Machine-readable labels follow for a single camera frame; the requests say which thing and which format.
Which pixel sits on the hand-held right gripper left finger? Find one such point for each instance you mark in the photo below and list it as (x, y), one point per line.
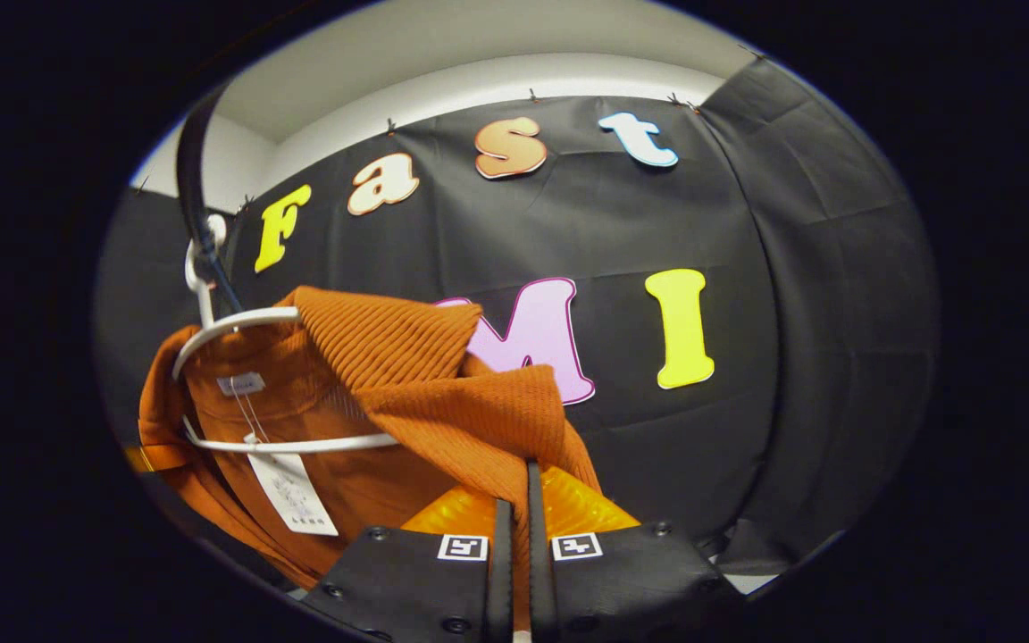
(407, 589)

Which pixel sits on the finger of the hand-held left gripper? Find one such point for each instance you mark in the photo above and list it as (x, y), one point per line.
(153, 458)

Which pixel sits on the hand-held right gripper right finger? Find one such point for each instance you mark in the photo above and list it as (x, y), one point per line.
(631, 585)

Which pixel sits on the white plastic clothes hanger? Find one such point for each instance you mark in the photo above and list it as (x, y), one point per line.
(238, 321)

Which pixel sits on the black backdrop cloth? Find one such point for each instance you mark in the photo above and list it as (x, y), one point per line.
(747, 223)

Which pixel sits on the black clothes rail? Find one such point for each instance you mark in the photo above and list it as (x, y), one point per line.
(188, 170)

